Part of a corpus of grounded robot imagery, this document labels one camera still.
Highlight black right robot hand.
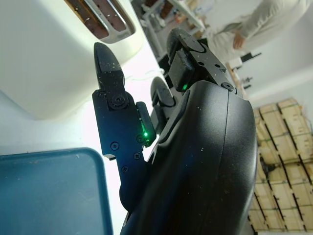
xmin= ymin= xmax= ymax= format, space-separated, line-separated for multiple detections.
xmin=92 ymin=27 xmax=260 ymax=235

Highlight person in cream sweater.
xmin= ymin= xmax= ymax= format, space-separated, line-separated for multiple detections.
xmin=207 ymin=0 xmax=313 ymax=62

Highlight cream two-slot toaster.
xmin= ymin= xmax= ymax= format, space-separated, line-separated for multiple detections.
xmin=0 ymin=0 xmax=145 ymax=120

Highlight stacked wooden pallets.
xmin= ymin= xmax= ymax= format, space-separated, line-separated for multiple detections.
xmin=246 ymin=97 xmax=313 ymax=232

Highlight dark blue plastic tray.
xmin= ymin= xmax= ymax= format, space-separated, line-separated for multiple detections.
xmin=0 ymin=146 xmax=113 ymax=235

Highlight white toaster power cord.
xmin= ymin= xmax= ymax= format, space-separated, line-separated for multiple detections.
xmin=126 ymin=68 xmax=165 ymax=83

